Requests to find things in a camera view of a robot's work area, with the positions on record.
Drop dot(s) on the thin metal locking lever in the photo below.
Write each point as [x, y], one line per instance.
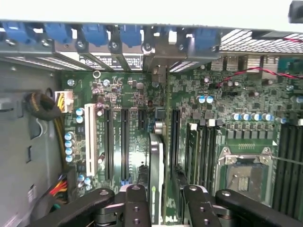
[288, 161]

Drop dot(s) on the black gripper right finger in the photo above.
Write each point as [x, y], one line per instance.
[198, 208]

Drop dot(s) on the grey power supply unit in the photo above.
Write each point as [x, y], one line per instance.
[19, 165]

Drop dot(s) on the long black expansion slot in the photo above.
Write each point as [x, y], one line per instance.
[109, 142]
[125, 142]
[176, 134]

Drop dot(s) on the dark grey PC case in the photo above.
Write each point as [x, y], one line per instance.
[28, 50]

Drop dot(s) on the short black expansion slot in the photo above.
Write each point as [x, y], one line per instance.
[142, 119]

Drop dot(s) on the white power connector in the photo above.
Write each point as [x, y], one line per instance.
[67, 101]

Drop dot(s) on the blue slot clip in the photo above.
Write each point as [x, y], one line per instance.
[94, 35]
[206, 37]
[131, 35]
[16, 32]
[58, 32]

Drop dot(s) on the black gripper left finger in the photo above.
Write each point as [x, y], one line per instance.
[137, 208]

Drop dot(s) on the green motherboard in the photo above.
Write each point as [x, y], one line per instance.
[236, 101]

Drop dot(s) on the white expansion slot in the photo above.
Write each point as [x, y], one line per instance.
[91, 139]

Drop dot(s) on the CPU socket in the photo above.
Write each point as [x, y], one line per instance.
[246, 179]

